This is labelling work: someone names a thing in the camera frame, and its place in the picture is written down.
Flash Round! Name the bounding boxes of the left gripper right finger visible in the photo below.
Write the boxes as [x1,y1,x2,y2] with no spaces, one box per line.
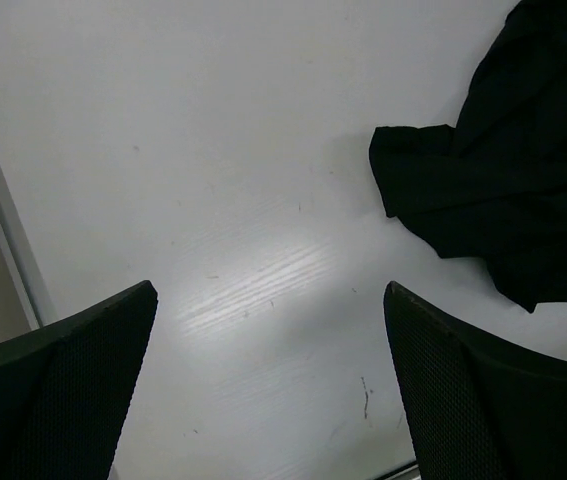
[384,282,567,479]

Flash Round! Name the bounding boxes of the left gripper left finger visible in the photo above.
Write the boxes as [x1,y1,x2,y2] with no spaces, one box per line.
[0,281,158,479]

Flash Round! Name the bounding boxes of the black skirt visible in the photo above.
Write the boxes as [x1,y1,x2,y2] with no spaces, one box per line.
[369,1,567,311]

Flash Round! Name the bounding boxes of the aluminium table frame rail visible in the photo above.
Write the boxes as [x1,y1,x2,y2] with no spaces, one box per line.
[0,165,60,329]

